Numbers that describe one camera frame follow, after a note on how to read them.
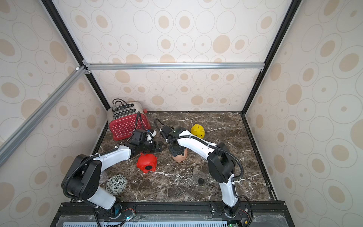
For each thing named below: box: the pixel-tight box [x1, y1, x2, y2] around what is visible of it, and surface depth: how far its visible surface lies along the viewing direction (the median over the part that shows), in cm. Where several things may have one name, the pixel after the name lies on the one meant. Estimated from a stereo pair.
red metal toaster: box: [107, 98, 152, 141], surface depth 97 cm
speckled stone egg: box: [105, 174, 128, 196], surface depth 83 cm
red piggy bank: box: [136, 152, 158, 174], surface depth 85 cm
